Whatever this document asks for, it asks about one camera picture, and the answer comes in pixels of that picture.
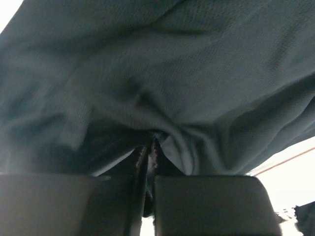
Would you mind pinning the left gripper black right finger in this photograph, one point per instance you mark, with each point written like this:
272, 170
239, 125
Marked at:
212, 205

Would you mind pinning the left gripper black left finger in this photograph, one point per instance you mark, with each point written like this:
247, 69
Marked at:
107, 204

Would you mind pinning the black shorts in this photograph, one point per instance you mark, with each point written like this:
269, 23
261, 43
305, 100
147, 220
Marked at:
223, 84

